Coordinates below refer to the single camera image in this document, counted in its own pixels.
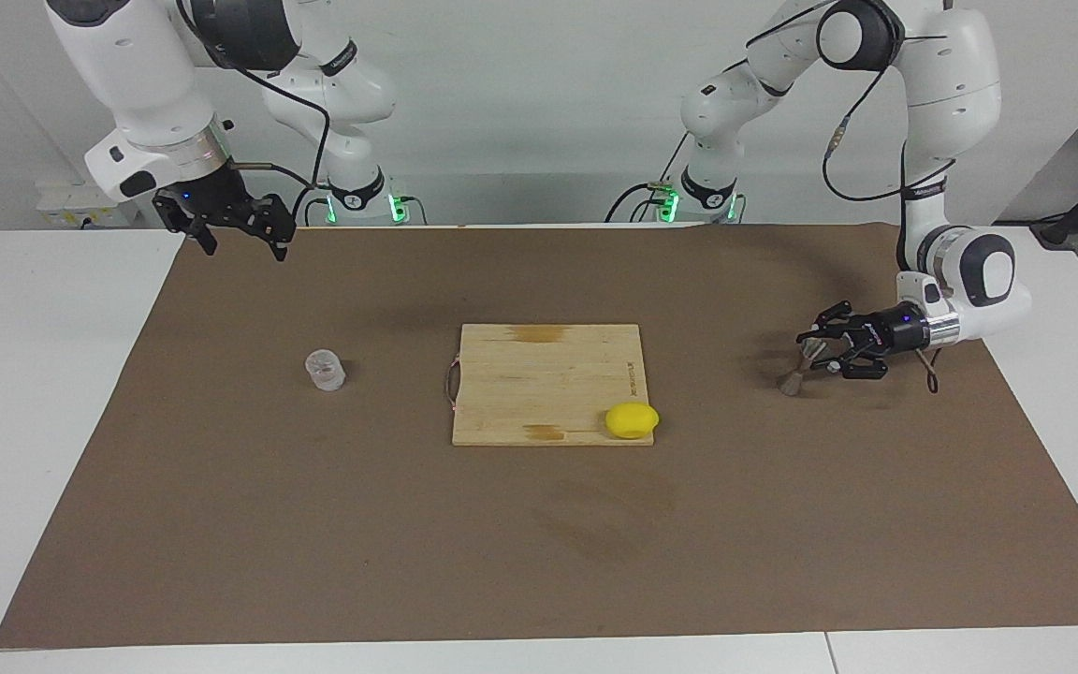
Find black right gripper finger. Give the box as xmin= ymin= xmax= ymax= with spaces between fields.
xmin=155 ymin=192 xmax=219 ymax=256
xmin=249 ymin=195 xmax=297 ymax=261

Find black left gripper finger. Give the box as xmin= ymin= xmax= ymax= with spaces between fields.
xmin=815 ymin=351 xmax=888 ymax=380
xmin=798 ymin=301 xmax=863 ymax=343

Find metal double cone jigger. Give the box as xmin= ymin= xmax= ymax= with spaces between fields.
xmin=778 ymin=337 xmax=828 ymax=396

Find small clear plastic cup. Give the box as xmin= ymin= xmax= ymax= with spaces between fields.
xmin=305 ymin=349 xmax=346 ymax=392

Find yellow lemon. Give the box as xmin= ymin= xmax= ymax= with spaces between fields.
xmin=605 ymin=402 xmax=661 ymax=439

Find wooden cutting board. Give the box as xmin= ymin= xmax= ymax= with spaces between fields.
xmin=445 ymin=324 xmax=655 ymax=447

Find brown paper table mat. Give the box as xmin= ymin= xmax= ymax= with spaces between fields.
xmin=0 ymin=223 xmax=1078 ymax=649

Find black right base cables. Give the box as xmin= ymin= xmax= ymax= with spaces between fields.
xmin=291 ymin=183 xmax=334 ymax=227

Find black base cables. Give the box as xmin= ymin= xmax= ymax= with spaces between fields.
xmin=606 ymin=131 xmax=694 ymax=224
xmin=291 ymin=183 xmax=334 ymax=227

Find white wall power box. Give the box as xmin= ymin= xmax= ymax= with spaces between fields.
xmin=36 ymin=184 xmax=142 ymax=228

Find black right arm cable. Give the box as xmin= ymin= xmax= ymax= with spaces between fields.
xmin=182 ymin=0 xmax=332 ymax=226

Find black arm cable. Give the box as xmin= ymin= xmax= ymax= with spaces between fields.
xmin=182 ymin=0 xmax=332 ymax=226
xmin=823 ymin=66 xmax=959 ymax=394

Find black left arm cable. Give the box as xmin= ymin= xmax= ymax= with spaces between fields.
xmin=823 ymin=66 xmax=959 ymax=394

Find black left base cables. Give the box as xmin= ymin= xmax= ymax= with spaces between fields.
xmin=606 ymin=131 xmax=694 ymax=224

